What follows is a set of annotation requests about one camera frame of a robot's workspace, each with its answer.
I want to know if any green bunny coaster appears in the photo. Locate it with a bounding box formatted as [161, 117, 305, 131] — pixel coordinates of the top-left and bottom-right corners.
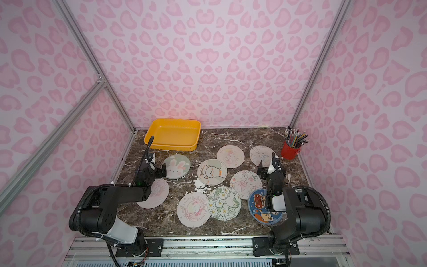
[163, 154, 191, 180]

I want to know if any pink cartoon coaster back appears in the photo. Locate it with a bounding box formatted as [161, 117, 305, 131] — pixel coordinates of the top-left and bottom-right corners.
[217, 145, 245, 169]

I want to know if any green white flower coaster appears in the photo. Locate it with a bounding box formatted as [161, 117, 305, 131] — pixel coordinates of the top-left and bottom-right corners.
[208, 186, 241, 221]

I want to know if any green alpaca coaster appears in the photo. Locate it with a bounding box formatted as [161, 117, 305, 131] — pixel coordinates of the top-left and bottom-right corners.
[197, 159, 228, 186]

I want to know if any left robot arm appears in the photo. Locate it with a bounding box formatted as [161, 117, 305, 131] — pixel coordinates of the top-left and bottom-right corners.
[68, 136, 166, 257]

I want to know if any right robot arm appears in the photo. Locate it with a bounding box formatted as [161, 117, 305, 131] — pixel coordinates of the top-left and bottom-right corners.
[248, 154, 331, 258]

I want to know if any yellow plastic storage box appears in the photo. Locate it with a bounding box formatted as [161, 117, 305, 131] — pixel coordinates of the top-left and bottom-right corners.
[144, 119, 201, 151]

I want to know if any pale pink left coaster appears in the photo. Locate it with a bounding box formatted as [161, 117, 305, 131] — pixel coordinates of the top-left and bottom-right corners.
[137, 179, 169, 209]

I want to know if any red pencil cup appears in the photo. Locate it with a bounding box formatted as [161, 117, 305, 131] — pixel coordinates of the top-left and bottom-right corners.
[281, 141, 301, 160]

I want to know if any white butterfly coaster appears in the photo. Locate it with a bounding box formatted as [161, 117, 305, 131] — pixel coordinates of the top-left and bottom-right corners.
[249, 145, 274, 168]

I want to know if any pink floral line coaster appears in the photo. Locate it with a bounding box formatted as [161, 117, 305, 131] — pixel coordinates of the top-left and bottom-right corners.
[230, 170, 262, 200]

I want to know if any blue cartoon coaster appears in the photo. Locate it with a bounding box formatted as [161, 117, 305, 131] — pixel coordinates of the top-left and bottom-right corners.
[248, 189, 284, 225]

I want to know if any coloured pencils bundle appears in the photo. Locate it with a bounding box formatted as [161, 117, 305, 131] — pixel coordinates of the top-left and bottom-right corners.
[285, 128, 309, 149]

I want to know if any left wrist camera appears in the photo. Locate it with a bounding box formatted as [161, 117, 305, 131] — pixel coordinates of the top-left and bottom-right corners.
[146, 152, 155, 164]

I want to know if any pink ring bunny coaster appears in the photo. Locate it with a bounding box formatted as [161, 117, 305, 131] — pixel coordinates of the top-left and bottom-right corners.
[177, 192, 211, 228]

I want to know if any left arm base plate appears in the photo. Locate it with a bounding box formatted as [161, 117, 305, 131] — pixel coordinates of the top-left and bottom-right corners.
[115, 238, 165, 258]

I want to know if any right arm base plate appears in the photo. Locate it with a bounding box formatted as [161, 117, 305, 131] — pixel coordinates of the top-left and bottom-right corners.
[252, 237, 300, 257]

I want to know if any aluminium front rail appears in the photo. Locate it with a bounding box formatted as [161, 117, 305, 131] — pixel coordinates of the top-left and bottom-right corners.
[62, 234, 354, 267]

